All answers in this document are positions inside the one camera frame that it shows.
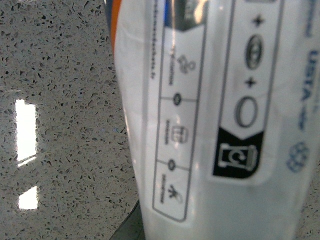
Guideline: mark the clear plastic tennis ball can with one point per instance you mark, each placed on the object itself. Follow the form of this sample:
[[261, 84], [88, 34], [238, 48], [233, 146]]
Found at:
[[221, 100]]

